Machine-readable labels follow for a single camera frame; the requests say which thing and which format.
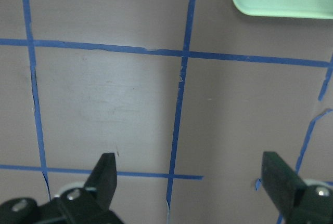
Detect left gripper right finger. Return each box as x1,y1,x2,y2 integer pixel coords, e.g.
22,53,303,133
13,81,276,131
261,151,332,223

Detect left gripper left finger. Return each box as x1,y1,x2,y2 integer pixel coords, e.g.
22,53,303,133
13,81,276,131
1,153,122,223

